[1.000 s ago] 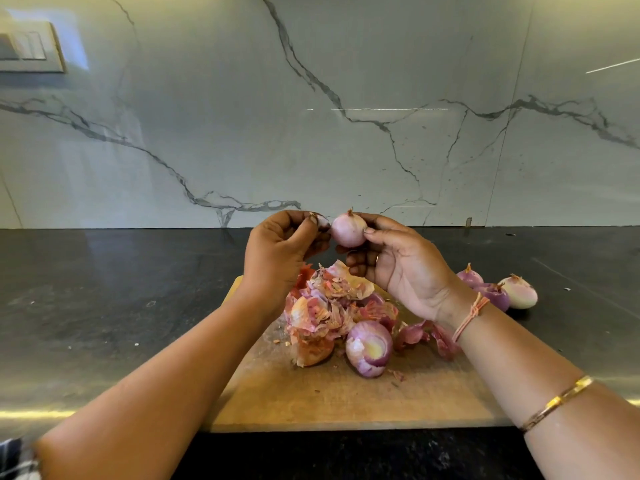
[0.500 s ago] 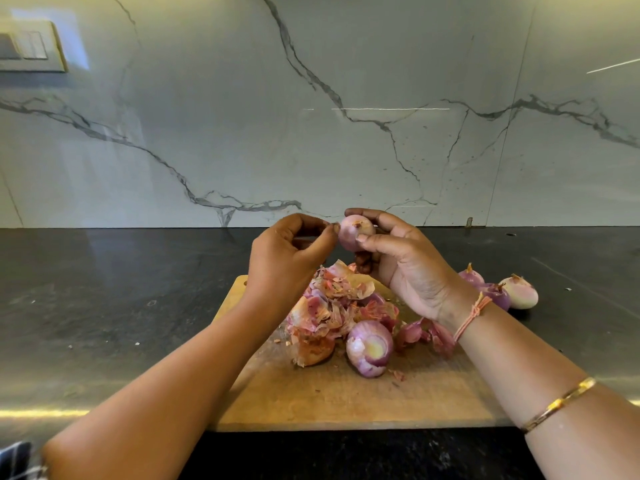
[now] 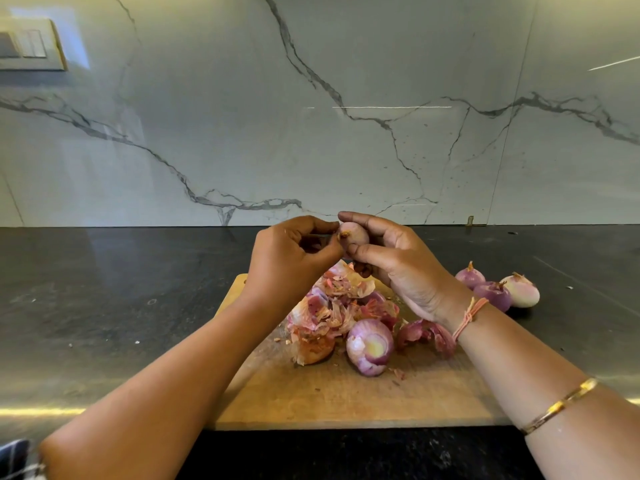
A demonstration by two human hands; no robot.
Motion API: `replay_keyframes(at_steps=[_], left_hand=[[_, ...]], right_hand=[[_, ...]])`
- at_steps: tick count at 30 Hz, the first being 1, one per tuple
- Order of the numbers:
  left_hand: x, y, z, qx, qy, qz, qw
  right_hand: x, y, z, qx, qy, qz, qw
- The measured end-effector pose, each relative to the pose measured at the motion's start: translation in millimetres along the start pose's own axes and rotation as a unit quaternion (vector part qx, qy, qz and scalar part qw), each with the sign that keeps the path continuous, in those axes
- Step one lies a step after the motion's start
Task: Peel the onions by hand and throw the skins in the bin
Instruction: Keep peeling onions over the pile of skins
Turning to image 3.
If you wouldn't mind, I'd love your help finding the person's right hand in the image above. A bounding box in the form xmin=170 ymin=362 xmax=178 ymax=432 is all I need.
xmin=336 ymin=211 xmax=476 ymax=331

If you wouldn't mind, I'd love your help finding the person's left hand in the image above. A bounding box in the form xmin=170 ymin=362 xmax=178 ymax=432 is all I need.
xmin=240 ymin=215 xmax=346 ymax=321

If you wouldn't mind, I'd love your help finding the small red onion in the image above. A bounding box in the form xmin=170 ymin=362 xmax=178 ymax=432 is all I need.
xmin=456 ymin=261 xmax=487 ymax=289

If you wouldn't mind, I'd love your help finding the pile of onion peels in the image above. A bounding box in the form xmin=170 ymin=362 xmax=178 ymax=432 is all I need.
xmin=285 ymin=259 xmax=456 ymax=367

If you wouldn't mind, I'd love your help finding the red onion with pale patch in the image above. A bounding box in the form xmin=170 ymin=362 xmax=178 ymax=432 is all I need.
xmin=345 ymin=317 xmax=395 ymax=378

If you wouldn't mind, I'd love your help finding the brownish red onion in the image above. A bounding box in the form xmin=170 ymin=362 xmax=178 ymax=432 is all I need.
xmin=500 ymin=273 xmax=541 ymax=310

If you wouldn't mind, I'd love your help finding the person's right forearm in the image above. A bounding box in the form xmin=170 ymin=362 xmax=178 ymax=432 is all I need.
xmin=450 ymin=299 xmax=640 ymax=480

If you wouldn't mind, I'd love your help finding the person's left forearm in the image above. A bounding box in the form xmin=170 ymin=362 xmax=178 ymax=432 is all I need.
xmin=40 ymin=303 xmax=276 ymax=480

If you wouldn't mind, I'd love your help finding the wooden cutting board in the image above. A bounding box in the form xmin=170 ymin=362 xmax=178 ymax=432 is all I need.
xmin=210 ymin=269 xmax=513 ymax=431

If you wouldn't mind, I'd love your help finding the gold bangle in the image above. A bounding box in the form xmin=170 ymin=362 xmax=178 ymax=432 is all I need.
xmin=520 ymin=377 xmax=600 ymax=437

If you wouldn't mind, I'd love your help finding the black white plaid sleeve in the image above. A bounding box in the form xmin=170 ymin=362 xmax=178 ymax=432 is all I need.
xmin=0 ymin=437 xmax=46 ymax=480

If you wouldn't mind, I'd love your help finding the orange thread bracelet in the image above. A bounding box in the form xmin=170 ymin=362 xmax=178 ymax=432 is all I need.
xmin=450 ymin=295 xmax=491 ymax=344

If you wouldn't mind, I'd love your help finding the white wall switch plate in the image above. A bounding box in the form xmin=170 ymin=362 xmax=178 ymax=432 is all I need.
xmin=0 ymin=17 xmax=67 ymax=73

